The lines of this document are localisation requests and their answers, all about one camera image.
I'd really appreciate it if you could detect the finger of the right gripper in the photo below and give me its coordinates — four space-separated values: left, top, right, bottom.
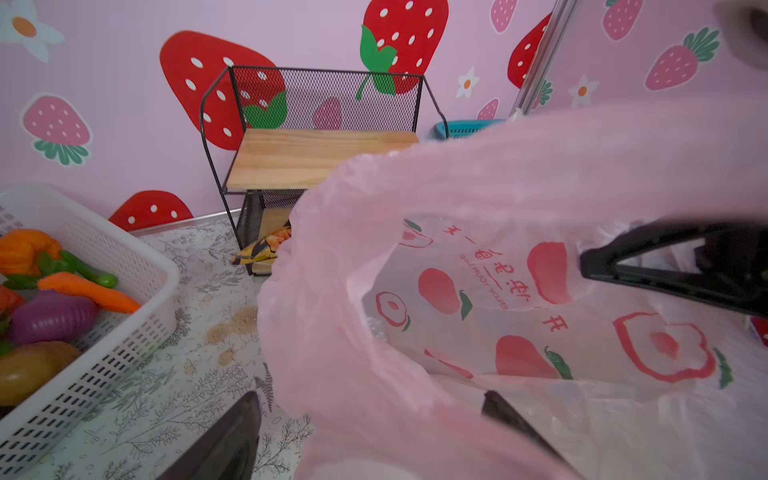
580 220 767 318

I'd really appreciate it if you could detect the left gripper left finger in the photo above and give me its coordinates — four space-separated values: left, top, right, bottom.
158 391 261 480

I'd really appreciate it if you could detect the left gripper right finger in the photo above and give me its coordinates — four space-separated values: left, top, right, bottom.
481 391 575 471

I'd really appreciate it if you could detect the pink plastic grocery bag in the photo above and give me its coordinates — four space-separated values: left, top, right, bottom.
258 97 767 479

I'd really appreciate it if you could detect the white plastic basket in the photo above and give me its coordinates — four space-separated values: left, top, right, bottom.
1 185 180 479

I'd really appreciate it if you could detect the toy carrot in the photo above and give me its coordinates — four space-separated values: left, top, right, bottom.
37 272 141 314

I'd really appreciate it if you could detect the snack bag under shelf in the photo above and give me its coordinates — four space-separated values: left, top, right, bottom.
231 223 292 265

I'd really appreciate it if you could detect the toy potato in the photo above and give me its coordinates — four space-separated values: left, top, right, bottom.
1 341 80 407

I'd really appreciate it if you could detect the toy purple eggplant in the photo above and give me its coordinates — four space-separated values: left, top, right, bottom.
7 290 99 345

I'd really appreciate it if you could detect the teal plastic basket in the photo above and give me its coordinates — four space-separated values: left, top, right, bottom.
434 120 503 140

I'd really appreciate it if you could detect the black wire wooden shelf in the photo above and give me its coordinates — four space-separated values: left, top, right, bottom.
198 65 437 249

